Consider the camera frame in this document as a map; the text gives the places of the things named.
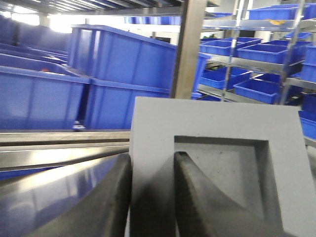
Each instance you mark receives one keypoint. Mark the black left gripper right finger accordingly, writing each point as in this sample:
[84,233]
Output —
[203,210]

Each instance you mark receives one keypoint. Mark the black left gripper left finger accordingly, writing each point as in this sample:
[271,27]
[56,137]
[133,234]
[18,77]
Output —
[102,213]

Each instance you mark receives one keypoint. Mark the gray square foam base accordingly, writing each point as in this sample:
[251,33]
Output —
[254,153]

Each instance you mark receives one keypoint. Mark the left blue plastic bin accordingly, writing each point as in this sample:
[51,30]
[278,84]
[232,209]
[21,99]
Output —
[38,100]

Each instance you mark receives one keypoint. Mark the blue plastic bin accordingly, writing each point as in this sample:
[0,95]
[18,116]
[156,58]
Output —
[122,66]
[38,100]

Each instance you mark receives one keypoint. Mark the right blue plastic bin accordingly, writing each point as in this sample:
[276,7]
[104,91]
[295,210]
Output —
[122,66]

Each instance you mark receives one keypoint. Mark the background shelf with blue bins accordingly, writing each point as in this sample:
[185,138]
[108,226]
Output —
[264,61]

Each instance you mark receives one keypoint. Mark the stainless steel rack frame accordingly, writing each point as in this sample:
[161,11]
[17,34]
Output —
[26,149]

